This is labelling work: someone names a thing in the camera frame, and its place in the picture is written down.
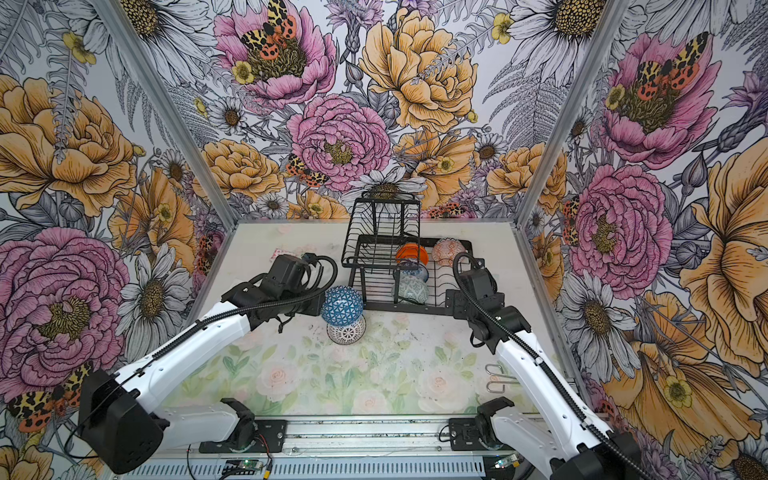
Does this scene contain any blue geometric bowl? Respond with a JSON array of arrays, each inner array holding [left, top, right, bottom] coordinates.
[[320, 285, 364, 327]]

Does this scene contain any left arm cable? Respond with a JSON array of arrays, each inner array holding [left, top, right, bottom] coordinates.
[[62, 254, 339, 457]]

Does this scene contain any blue floral bowl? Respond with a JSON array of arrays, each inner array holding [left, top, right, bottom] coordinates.
[[399, 261, 429, 283]]

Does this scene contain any green circuit board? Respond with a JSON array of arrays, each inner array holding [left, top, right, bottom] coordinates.
[[221, 459, 269, 479]]

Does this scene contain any black wire dish rack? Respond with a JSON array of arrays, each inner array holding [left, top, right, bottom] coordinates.
[[341, 194, 469, 318]]

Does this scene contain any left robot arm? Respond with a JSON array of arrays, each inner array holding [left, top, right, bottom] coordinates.
[[74, 253, 339, 474]]

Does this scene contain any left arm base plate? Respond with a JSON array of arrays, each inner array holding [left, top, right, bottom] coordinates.
[[198, 419, 288, 454]]

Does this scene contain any pink patterned packet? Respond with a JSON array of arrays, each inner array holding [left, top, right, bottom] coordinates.
[[270, 248, 295, 262]]

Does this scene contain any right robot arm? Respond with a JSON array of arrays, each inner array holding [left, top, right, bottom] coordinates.
[[447, 253, 651, 479]]

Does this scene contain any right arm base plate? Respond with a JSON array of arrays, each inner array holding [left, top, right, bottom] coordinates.
[[447, 417, 510, 451]]

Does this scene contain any red patterned bowl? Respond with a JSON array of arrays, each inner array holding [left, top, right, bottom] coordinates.
[[432, 237, 467, 267]]

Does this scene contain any maroon petal patterned bowl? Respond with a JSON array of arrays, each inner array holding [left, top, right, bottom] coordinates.
[[326, 316, 367, 345]]

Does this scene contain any green patterned bowl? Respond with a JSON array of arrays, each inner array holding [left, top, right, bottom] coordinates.
[[393, 275, 429, 305]]

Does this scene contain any aluminium rail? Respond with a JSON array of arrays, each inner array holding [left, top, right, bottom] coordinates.
[[119, 413, 577, 460]]

